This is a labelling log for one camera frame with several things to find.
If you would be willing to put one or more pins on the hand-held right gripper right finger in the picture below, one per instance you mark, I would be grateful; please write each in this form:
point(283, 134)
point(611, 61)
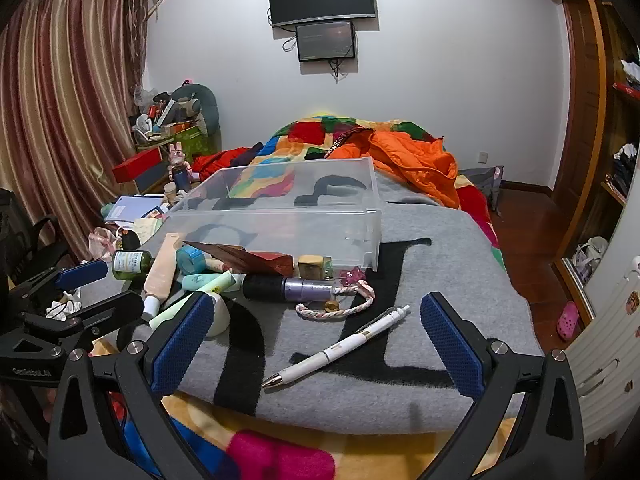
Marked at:
point(450, 345)

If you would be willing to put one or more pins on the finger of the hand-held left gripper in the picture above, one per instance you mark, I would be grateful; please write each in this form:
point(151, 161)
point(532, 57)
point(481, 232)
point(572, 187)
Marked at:
point(82, 274)
point(117, 307)

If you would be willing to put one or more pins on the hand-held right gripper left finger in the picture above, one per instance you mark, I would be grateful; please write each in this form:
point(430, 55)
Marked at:
point(185, 342)

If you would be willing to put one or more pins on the pale green slim tube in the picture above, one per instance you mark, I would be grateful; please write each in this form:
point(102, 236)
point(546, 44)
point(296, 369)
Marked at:
point(172, 312)

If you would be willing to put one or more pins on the green glass bottle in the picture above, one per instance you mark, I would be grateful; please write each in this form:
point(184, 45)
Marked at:
point(131, 262)

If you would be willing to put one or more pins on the beige cosmetic tube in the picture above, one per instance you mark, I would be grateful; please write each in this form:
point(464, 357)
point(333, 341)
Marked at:
point(161, 270)

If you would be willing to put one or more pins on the mint green tube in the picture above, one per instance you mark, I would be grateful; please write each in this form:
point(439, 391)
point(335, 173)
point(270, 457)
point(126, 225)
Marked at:
point(210, 282)

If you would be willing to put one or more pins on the teal round jar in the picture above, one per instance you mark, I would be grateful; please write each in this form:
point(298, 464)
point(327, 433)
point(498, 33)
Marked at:
point(192, 259)

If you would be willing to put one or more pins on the white click pen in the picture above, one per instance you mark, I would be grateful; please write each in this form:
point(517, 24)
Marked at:
point(340, 347)

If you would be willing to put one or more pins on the purple black cosmetic bottle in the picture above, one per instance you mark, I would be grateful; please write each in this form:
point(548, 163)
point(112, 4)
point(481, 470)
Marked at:
point(290, 288)

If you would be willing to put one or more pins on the clear plastic storage bin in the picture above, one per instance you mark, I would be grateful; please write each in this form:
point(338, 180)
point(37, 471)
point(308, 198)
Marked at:
point(280, 230)

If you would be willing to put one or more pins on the white tape roll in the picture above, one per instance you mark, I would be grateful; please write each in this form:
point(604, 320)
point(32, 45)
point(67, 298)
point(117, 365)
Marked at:
point(220, 317)

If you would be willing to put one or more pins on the black office chair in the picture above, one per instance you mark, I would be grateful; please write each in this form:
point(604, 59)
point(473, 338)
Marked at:
point(25, 240)

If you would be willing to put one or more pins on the beige notebook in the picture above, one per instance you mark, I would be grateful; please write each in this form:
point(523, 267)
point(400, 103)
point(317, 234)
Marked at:
point(150, 230)

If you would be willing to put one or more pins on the grey blanket with black letters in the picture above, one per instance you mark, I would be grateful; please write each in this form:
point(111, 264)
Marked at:
point(400, 280)

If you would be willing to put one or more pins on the white book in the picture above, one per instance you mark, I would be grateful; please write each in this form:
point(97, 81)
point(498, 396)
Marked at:
point(132, 208)

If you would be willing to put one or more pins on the beige cylinder with red cap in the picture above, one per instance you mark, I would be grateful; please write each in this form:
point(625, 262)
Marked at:
point(215, 264)

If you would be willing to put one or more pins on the red long box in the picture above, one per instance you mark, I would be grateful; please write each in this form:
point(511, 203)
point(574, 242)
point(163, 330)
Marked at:
point(137, 167)

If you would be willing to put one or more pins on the pink slipper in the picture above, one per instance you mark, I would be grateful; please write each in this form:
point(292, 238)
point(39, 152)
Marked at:
point(568, 321)

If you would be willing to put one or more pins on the small gold wrapper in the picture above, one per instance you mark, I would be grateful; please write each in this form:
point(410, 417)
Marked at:
point(331, 306)

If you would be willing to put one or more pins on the dark blue bottle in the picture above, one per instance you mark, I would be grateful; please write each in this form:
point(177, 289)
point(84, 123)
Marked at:
point(181, 177)

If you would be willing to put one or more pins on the wooden block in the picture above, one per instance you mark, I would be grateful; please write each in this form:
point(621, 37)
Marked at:
point(309, 266)

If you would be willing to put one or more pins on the small green yellow box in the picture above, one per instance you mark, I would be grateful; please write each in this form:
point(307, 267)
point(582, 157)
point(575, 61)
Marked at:
point(326, 267)

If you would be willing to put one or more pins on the pink rabbit toy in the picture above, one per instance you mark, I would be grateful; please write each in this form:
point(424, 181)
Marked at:
point(176, 154)

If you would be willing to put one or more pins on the striped brown curtain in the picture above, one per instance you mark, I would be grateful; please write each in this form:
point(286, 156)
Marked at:
point(65, 110)

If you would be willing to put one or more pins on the white sliding door with stickers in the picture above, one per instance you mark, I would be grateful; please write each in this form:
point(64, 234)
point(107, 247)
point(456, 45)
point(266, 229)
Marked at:
point(615, 350)

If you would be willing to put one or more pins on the white bag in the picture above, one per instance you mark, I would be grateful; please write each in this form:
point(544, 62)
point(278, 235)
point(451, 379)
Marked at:
point(590, 255)

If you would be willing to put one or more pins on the green cardboard box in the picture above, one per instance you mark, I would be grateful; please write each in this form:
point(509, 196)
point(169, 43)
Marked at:
point(187, 137)

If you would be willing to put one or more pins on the red cloth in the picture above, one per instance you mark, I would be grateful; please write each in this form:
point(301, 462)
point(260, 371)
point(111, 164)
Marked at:
point(220, 162)

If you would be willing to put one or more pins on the orange duvet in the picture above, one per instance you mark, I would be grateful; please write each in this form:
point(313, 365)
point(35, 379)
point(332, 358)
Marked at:
point(415, 160)

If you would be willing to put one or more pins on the grey neck pillow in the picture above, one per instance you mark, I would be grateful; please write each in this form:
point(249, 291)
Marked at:
point(197, 97)

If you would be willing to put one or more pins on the colourful patchwork quilt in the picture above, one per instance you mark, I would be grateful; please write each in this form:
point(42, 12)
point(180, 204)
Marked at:
point(310, 132)

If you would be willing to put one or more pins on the wooden wardrobe shelves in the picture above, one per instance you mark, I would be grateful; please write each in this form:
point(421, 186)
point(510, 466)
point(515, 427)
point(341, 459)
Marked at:
point(622, 125)

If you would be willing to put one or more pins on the brown wooden door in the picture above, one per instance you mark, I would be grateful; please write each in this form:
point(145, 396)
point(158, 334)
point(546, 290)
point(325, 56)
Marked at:
point(582, 85)

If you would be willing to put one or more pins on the small black monitor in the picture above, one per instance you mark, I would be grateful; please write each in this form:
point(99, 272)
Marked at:
point(326, 41)

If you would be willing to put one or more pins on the wall socket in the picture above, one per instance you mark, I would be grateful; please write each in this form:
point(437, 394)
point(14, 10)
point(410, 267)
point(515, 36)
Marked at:
point(482, 156)

